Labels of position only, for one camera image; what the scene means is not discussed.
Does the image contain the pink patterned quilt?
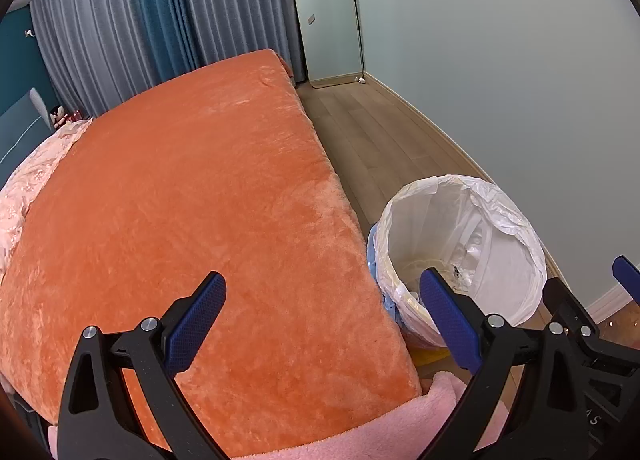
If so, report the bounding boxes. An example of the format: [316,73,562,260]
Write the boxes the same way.
[0,119,94,282]

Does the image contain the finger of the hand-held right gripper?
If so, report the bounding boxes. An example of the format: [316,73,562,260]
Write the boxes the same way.
[542,277,601,339]
[612,255,640,307]

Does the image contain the orange plush blanket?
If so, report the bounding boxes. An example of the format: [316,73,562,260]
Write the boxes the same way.
[0,49,424,459]

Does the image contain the teal curtain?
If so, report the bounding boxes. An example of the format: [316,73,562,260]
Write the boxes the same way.
[131,0,200,87]

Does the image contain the trash bin with white liner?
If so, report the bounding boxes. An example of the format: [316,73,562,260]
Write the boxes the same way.
[367,174,549,349]

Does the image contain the teal headboard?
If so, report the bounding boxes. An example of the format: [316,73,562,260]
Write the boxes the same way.
[0,90,54,187]

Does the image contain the standing mirror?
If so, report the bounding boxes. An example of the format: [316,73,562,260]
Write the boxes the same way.
[287,0,367,90]

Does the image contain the red and white doll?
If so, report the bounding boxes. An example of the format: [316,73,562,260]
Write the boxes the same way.
[50,105,84,130]

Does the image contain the grey curtain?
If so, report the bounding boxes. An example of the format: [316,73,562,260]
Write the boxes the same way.
[30,0,309,119]

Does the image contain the pink fluffy blanket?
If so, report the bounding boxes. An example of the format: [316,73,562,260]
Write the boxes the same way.
[47,371,511,460]

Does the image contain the white tissue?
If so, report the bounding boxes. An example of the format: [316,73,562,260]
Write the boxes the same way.
[451,232,490,290]

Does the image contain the yellow flat item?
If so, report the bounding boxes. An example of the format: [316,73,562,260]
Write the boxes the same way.
[412,346,454,367]

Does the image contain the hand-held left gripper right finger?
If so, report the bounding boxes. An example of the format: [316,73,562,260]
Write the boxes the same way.
[419,267,590,460]

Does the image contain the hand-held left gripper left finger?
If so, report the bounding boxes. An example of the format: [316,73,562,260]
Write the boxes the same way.
[57,271,228,460]

